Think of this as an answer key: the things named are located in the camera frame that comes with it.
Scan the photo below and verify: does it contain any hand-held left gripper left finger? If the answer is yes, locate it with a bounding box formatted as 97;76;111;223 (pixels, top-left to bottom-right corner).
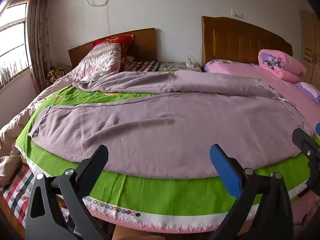
25;144;110;240

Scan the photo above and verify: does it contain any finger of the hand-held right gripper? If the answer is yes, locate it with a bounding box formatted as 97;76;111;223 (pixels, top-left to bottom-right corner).
292;123;320;161

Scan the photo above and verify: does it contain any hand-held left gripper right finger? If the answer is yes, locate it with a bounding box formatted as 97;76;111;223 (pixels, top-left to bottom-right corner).
209;144;293;240

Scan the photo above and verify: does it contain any mauve purple blanket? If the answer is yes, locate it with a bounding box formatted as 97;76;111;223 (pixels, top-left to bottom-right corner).
28;69;316;180

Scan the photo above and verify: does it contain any purple and white folded cloth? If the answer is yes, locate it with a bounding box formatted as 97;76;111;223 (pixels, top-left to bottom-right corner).
294;81;320;103

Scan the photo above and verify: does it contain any pink bed sheet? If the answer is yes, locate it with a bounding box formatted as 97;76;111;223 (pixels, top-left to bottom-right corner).
204;59;320;133

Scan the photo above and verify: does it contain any green printed bed sheet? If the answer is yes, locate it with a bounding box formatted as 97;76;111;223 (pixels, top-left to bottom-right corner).
14;79;320;233

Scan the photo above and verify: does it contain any folded pink floral quilt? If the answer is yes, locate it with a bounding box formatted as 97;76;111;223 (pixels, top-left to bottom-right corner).
258;49;307;83

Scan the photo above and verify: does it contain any light wooden wardrobe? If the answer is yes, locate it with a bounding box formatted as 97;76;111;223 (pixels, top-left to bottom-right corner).
300;9;320;85

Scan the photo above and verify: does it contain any yellow and black cloth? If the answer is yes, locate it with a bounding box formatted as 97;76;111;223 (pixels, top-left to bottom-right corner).
47;65;73;84

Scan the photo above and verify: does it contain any pink patterned quilt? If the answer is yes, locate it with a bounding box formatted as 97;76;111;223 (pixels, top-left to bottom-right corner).
0;42;123;187

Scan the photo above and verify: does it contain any nightstand with floral cover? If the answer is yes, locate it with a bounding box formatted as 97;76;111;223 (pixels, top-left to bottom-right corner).
159;61;203;73

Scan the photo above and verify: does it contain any right wooden headboard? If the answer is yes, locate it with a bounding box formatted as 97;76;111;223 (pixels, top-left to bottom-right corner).
201;16;293;67

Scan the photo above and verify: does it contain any red embroidered pillow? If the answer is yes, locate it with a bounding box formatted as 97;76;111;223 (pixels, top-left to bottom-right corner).
92;35;135;72

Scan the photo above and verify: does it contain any plain wooden headboard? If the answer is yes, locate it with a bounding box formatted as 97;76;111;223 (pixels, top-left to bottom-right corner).
67;28;157;68

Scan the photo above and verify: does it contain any brown patterned curtain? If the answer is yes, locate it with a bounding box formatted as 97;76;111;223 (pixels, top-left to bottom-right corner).
27;0;52;96

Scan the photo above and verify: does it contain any barred window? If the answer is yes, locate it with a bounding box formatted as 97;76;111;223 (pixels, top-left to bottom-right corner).
0;1;33;91

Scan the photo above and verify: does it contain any wooden bed frame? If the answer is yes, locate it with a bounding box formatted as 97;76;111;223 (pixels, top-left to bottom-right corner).
0;192;26;237

